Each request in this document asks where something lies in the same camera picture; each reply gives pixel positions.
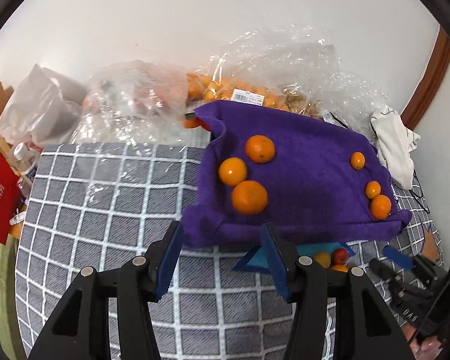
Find clear plastic bottle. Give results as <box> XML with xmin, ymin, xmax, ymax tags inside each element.
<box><xmin>13</xmin><ymin>142</ymin><xmax>41</xmax><ymax>181</ymax></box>

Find white plastic bag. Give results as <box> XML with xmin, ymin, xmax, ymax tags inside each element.
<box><xmin>0</xmin><ymin>64</ymin><xmax>85</xmax><ymax>148</ymax></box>

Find large clear plastic bag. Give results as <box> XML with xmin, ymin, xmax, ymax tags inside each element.
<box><xmin>187</xmin><ymin>24</ymin><xmax>389</xmax><ymax>128</ymax></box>

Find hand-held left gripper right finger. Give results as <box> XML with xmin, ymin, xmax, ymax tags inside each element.
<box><xmin>260</xmin><ymin>222</ymin><xmax>413</xmax><ymax>360</ymax></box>

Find clear bag of oranges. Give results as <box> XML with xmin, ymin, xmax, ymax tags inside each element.
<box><xmin>69</xmin><ymin>60</ymin><xmax>191</xmax><ymax>147</ymax></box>

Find black cable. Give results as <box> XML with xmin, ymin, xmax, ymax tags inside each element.
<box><xmin>395</xmin><ymin>170</ymin><xmax>433</xmax><ymax>215</ymax></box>

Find white crumpled cloth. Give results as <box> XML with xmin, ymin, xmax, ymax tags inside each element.
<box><xmin>369</xmin><ymin>105</ymin><xmax>421</xmax><ymax>190</ymax></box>

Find brown wooden door frame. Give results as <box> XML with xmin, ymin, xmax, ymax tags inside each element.
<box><xmin>401</xmin><ymin>26</ymin><xmax>450</xmax><ymax>132</ymax></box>

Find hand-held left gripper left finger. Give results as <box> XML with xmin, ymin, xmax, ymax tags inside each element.
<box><xmin>29</xmin><ymin>220</ymin><xmax>184</xmax><ymax>360</ymax></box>

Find person's right hand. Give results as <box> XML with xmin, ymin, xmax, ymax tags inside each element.
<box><xmin>403</xmin><ymin>328</ymin><xmax>449</xmax><ymax>360</ymax></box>

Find grey checked tablecloth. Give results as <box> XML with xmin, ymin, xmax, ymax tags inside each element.
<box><xmin>15</xmin><ymin>142</ymin><xmax>447</xmax><ymax>360</ymax></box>

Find purple cloth tray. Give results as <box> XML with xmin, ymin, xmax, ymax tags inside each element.
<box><xmin>180</xmin><ymin>100</ymin><xmax>413</xmax><ymax>250</ymax></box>

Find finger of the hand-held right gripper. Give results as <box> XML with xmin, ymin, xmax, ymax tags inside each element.
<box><xmin>369</xmin><ymin>259</ymin><xmax>432</xmax><ymax>299</ymax></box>
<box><xmin>382</xmin><ymin>245</ymin><xmax>421</xmax><ymax>271</ymax></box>

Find small yellow fruit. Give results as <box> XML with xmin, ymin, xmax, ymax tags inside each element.
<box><xmin>314</xmin><ymin>251</ymin><xmax>332</xmax><ymax>269</ymax></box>

